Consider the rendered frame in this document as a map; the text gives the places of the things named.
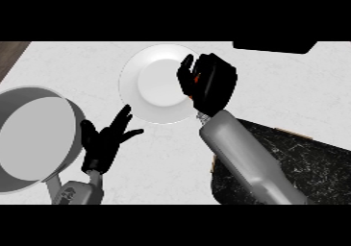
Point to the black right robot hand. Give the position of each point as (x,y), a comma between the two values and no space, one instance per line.
(216,86)

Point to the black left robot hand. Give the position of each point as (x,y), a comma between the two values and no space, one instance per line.
(102,150)

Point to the red tomato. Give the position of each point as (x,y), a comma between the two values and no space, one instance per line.
(196,79)

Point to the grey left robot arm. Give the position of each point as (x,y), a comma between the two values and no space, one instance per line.
(81,189)

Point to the white round plate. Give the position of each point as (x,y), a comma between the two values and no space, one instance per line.
(152,83)

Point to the black marbled tray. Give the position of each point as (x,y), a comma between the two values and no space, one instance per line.
(315,169)

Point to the grey pan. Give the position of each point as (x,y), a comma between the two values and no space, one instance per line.
(34,141)

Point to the black appliance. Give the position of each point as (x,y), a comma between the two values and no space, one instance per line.
(275,46)

